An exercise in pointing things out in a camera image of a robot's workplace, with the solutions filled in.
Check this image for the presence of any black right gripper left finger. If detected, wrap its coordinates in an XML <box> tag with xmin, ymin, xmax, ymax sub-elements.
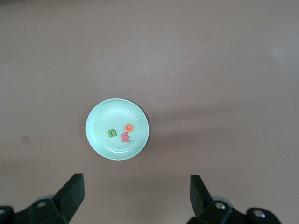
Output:
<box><xmin>0</xmin><ymin>173</ymin><xmax>85</xmax><ymax>224</ymax></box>

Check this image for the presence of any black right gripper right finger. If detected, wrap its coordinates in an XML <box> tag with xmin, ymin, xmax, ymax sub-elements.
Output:
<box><xmin>189</xmin><ymin>175</ymin><xmax>281</xmax><ymax>224</ymax></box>

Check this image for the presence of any green plate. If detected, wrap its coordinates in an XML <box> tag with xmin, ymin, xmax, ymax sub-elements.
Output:
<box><xmin>85</xmin><ymin>98</ymin><xmax>150</xmax><ymax>161</ymax></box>

